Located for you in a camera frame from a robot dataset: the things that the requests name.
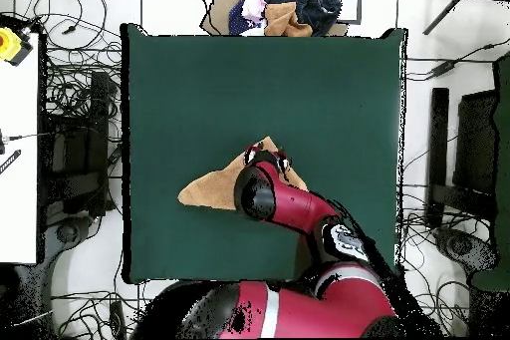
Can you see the blue dotted garment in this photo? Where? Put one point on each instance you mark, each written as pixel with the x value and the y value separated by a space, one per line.
pixel 237 19

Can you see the dark green table cloth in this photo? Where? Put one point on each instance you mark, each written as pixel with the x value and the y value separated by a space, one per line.
pixel 318 76

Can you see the dark blue jeans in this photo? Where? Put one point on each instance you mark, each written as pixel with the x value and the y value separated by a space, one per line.
pixel 318 5

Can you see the yellow emergency stop button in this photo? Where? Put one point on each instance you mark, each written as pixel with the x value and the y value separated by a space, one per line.
pixel 8 43

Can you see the crumpled tan cloth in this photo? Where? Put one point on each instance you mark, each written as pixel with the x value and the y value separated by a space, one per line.
pixel 283 21

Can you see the tan terry towel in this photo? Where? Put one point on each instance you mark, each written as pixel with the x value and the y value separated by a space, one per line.
pixel 207 192

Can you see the black equipment stand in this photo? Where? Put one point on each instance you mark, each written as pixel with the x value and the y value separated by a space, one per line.
pixel 97 136

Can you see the white side table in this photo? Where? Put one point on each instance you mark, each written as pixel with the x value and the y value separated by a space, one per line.
pixel 18 156

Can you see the gray chair base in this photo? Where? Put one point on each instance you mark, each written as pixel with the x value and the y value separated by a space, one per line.
pixel 458 244
pixel 65 232

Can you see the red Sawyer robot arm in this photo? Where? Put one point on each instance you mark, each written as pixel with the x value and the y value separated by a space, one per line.
pixel 295 204

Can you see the dark green draped cloth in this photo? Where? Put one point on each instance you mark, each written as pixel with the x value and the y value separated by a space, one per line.
pixel 503 156

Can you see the black striped strip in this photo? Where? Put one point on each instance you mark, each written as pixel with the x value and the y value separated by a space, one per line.
pixel 10 161

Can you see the cardboard laundry box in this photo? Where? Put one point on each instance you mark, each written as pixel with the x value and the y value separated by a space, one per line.
pixel 223 1

